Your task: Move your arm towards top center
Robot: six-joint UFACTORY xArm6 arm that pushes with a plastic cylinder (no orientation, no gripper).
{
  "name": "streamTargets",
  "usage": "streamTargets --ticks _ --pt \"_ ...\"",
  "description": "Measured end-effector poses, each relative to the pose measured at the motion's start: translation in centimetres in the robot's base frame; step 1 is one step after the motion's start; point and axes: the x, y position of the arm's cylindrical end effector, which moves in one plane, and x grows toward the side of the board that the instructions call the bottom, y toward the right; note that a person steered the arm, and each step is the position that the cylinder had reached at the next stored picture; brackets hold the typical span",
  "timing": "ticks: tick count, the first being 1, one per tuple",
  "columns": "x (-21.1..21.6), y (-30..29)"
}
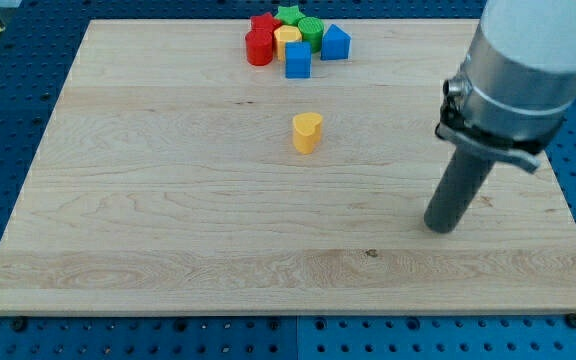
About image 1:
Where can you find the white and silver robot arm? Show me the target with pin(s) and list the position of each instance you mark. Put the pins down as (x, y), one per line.
(509, 96)

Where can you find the yellow heart block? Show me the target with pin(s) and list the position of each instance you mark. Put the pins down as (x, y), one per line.
(307, 131)

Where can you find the light wooden board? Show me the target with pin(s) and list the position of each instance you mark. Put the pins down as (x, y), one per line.
(166, 184)

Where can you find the blue cube block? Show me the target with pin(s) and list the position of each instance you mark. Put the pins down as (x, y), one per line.
(298, 60)

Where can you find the red cylinder block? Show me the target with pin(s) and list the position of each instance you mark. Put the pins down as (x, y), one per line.
(259, 47)

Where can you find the blue triangular block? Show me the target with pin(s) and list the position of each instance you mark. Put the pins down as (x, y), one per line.
(335, 44)

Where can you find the yellow pentagon block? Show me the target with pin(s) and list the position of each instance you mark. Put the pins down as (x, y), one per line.
(283, 35)

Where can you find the green ridged cylinder block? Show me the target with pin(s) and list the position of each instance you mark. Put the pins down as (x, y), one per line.
(312, 29)

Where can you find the red star block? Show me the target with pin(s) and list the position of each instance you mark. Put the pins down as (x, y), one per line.
(265, 22)

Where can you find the green star block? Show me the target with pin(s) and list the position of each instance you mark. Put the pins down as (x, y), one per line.
(289, 15)

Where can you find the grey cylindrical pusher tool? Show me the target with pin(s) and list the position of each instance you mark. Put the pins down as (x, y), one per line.
(458, 186)

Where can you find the black board stop bolt left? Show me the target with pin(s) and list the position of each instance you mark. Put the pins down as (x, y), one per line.
(18, 324)

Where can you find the black board stop bolt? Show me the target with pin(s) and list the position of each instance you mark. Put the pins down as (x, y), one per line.
(18, 324)
(570, 320)

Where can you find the black board stop bolt right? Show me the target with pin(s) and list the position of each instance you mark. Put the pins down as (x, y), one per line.
(570, 320)

